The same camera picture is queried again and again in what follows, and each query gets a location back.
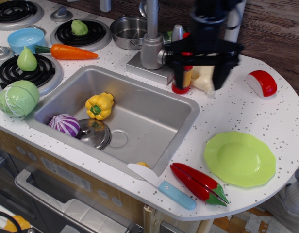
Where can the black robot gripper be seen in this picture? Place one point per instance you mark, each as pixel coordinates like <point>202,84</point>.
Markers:
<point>204,46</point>

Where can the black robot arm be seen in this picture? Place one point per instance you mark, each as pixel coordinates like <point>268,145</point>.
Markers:
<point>212,4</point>

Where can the light green plastic plate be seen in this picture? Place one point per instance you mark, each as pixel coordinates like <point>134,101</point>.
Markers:
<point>240,159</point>

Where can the cream toy mayonnaise bottle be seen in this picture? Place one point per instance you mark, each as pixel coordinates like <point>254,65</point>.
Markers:
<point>202,78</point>

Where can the red toy ketchup bottle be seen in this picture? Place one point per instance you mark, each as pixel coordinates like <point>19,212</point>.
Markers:
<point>182,77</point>

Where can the green toy can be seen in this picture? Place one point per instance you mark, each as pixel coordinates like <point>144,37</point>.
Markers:
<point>167,35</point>

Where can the grey toy faucet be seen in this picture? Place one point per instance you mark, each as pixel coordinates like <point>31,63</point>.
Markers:
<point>145,63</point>

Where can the stainless steel sink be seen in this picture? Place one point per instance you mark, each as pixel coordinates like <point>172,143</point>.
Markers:
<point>147,124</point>

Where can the stainless steel pot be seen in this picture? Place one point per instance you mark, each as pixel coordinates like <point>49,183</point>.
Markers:
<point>128,32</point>

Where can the yellow toy bell pepper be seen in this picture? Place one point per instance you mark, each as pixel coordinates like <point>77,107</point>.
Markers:
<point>99,106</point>

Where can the yellow toy in sink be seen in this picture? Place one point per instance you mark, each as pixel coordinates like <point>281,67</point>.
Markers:
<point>143,164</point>

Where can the red toy chili pepper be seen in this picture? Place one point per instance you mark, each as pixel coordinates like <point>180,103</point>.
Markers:
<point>201,185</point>

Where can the steel pot lid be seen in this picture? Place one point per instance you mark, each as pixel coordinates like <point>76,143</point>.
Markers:
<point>94,133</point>

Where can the small green toy lettuce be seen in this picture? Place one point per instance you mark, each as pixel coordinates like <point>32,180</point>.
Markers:
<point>79,28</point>

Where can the purple toy onion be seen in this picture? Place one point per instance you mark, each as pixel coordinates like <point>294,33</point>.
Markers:
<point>65,123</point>

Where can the orange toy carrot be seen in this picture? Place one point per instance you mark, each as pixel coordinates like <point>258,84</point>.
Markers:
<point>66,52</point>

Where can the grey stove knob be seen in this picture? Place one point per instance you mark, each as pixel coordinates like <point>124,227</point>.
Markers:
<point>61,15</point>
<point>5,53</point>

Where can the front left stove burner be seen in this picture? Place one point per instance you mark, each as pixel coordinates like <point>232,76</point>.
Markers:
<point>47,75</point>

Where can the light green toy pear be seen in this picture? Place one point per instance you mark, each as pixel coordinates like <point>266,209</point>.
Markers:
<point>26,60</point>

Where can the green toy cabbage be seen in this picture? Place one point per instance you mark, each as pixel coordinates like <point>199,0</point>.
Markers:
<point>19,98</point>

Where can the light blue plastic bowl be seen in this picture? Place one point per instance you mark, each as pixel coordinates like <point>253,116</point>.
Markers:
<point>26,37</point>

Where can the back left stove burner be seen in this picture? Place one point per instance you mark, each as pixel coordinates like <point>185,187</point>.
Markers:
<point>18,14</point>

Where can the grey stove knob left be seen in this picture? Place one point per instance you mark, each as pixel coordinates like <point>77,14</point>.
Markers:
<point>5,53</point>

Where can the blue handled toy knife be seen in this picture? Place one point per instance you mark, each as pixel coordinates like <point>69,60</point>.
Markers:
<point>163,186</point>

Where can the grey oven door handle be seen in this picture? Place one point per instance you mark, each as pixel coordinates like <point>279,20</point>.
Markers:
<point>63,209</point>

